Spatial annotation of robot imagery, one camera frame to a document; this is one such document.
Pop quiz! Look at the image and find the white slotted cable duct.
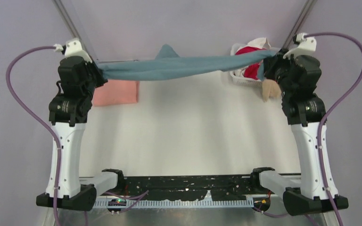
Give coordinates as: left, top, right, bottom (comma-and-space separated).
93, 198, 254, 209

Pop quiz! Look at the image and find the white t-shirt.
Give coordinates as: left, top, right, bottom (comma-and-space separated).
234, 37, 271, 75

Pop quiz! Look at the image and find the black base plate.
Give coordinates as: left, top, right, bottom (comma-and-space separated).
111, 174, 269, 201

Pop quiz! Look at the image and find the folded pink t-shirt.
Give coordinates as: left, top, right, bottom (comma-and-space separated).
92, 80, 140, 107

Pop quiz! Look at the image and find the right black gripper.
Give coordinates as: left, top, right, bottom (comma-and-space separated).
262, 48, 297, 95

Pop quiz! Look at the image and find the beige t-shirt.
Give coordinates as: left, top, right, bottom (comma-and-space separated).
262, 79, 281, 102

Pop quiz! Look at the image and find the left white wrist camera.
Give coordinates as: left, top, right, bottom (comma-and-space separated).
53, 38, 93, 63

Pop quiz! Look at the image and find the red t-shirt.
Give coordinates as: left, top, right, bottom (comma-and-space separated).
235, 46, 263, 81

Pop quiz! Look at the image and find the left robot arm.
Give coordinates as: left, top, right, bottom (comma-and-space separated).
36, 56, 126, 211

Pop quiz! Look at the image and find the white laundry basket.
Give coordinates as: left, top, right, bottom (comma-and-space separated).
230, 43, 279, 87

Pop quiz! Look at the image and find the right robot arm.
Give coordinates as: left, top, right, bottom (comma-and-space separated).
250, 49, 349, 216

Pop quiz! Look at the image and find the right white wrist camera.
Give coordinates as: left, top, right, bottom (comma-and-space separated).
283, 33, 317, 59

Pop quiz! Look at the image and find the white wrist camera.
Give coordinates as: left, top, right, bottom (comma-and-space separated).
283, 33, 317, 59
53, 38, 93, 63

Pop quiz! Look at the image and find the blue-grey t-shirt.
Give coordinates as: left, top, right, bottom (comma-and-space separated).
98, 44, 276, 81

